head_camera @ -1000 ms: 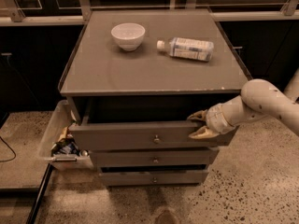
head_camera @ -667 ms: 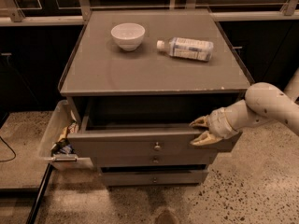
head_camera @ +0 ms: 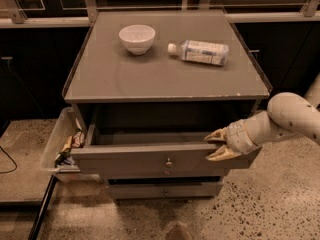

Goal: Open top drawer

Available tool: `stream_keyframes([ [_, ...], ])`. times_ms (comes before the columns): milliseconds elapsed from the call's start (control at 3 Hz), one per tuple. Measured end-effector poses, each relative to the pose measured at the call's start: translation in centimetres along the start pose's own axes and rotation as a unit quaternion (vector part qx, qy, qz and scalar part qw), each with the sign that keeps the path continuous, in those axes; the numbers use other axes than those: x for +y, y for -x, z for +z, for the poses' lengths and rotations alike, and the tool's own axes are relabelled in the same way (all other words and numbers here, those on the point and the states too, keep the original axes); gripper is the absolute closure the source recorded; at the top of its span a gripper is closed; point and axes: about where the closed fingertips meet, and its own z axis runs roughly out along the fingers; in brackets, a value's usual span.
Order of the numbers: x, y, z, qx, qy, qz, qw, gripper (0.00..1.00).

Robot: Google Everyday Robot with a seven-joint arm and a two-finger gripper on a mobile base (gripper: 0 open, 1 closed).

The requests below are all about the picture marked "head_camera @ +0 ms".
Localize grey drawer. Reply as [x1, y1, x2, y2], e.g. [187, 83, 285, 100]
[108, 182, 222, 200]
[72, 127, 259, 177]
[102, 168, 230, 180]

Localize grey drawer cabinet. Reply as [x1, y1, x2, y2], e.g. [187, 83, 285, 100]
[64, 10, 272, 187]

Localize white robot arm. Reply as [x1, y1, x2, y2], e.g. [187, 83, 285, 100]
[205, 73, 320, 162]

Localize clear plastic water bottle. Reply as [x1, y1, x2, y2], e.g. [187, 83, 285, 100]
[168, 40, 229, 66]

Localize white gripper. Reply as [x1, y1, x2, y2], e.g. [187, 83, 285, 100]
[204, 119, 259, 162]

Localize grey top drawer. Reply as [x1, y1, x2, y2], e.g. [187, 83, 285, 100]
[72, 127, 259, 177]

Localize metal railing frame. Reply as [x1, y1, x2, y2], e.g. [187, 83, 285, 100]
[1, 0, 320, 28]

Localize black cable on floor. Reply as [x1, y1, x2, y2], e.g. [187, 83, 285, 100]
[0, 145, 18, 175]

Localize snack bag in bin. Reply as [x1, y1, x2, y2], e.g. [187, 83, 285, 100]
[62, 131, 85, 152]

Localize white ceramic bowl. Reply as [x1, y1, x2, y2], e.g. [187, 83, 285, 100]
[118, 25, 156, 55]

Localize grey middle drawer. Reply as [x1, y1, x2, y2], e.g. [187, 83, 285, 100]
[102, 168, 230, 180]

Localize grey bottom drawer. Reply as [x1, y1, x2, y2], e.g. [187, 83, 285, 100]
[108, 182, 222, 200]

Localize dark packets in bin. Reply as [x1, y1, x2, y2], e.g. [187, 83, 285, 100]
[55, 151, 75, 166]

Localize clear plastic storage bin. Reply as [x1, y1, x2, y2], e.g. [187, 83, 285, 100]
[41, 107, 100, 183]

